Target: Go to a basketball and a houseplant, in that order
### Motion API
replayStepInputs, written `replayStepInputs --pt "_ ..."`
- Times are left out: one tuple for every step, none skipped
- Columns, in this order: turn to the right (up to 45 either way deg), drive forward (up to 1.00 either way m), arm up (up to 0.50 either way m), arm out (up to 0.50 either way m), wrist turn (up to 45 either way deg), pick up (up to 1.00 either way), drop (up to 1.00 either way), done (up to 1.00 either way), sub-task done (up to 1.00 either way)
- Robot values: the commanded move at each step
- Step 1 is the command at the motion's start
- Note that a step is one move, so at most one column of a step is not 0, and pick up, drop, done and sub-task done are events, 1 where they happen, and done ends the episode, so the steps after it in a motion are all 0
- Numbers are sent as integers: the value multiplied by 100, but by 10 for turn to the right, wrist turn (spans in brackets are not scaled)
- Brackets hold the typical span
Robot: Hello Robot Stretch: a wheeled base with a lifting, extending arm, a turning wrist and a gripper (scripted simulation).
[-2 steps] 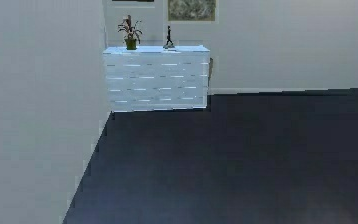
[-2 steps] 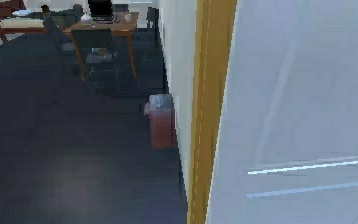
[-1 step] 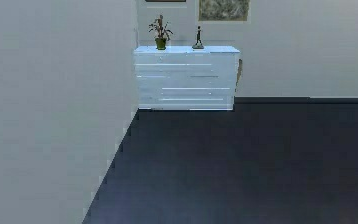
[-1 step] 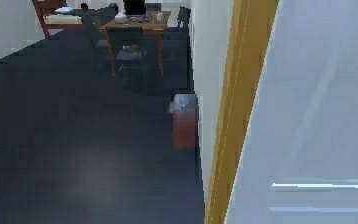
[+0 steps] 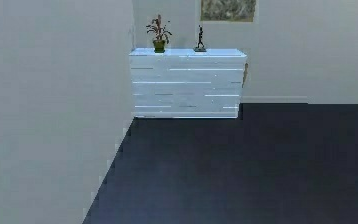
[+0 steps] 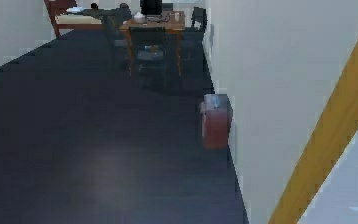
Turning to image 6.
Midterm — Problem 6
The red bin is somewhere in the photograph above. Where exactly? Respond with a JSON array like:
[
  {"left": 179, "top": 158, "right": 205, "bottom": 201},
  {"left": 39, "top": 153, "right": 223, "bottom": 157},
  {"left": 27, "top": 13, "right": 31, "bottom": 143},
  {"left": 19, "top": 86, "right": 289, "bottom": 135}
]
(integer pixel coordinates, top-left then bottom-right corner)
[{"left": 199, "top": 93, "right": 234, "bottom": 150}]

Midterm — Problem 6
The dark chair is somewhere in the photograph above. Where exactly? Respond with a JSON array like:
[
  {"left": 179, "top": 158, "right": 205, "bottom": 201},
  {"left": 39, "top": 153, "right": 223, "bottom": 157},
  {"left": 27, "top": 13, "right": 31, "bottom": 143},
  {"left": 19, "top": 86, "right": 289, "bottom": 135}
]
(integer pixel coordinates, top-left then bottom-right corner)
[
  {"left": 128, "top": 26, "right": 171, "bottom": 88},
  {"left": 180, "top": 6, "right": 208, "bottom": 61}
]

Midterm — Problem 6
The orange wooden table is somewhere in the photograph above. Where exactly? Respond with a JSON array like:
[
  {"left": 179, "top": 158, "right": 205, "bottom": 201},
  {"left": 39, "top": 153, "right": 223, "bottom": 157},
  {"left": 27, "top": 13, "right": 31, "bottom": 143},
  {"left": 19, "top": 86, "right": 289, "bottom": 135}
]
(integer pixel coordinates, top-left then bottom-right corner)
[{"left": 119, "top": 10, "right": 187, "bottom": 78}]

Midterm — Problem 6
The black television set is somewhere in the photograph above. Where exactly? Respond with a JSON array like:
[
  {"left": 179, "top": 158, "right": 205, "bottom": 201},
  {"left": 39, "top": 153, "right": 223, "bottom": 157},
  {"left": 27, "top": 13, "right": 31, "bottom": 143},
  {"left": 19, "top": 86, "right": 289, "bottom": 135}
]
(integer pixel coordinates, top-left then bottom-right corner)
[{"left": 139, "top": 0, "right": 164, "bottom": 17}]

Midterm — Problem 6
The red wooden bed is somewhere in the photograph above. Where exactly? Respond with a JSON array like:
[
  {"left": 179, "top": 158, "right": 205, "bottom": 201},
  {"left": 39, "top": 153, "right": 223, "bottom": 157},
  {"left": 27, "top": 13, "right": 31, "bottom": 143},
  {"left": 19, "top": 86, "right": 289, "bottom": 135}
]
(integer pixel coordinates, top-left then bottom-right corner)
[{"left": 43, "top": 0, "right": 105, "bottom": 40}]

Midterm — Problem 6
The yellow door frame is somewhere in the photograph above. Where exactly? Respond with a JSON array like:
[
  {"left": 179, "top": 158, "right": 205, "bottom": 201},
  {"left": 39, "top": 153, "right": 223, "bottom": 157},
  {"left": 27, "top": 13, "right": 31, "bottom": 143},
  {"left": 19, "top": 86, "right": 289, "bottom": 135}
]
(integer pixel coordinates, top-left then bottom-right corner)
[{"left": 267, "top": 14, "right": 358, "bottom": 224}]

